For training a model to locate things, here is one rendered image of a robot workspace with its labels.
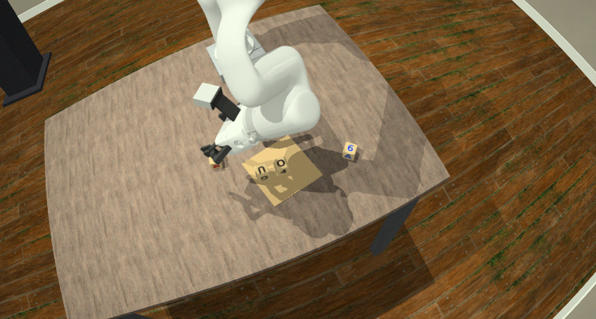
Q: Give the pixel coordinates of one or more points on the beige letter block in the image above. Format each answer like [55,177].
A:
[281,166]
[262,172]
[213,165]
[349,151]

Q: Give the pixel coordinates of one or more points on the pale yellow square mat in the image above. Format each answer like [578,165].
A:
[279,188]

